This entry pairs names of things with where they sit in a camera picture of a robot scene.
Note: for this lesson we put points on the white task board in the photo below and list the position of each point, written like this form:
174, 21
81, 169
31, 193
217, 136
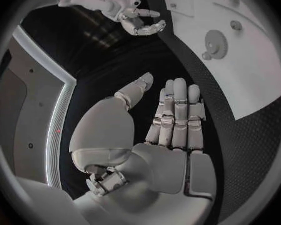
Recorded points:
243, 69

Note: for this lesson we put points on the grey peg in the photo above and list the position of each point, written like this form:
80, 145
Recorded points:
236, 25
207, 56

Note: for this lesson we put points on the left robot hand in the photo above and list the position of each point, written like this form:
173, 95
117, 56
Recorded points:
154, 168

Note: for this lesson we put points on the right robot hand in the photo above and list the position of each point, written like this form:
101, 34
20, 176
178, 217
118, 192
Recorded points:
140, 27

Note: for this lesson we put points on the grey gear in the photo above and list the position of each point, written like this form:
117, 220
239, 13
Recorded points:
216, 43

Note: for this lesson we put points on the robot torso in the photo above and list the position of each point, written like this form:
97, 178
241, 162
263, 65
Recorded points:
37, 97

